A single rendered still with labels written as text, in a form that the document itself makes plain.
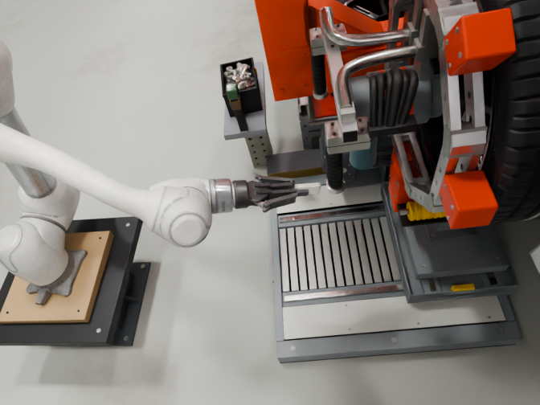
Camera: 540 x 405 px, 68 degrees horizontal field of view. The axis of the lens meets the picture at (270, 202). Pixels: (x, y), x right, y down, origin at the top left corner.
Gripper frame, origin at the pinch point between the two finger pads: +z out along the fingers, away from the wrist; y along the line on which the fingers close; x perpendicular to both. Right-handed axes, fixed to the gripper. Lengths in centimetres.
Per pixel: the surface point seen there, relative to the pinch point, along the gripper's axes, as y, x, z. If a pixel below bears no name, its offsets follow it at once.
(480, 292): 16, -40, 64
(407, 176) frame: 0.4, 2.3, 28.6
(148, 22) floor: -247, -48, -51
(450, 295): 14, -43, 55
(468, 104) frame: 19.4, 36.5, 20.1
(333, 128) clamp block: 10.9, 26.6, -1.5
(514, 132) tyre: 29, 36, 23
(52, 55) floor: -241, -70, -123
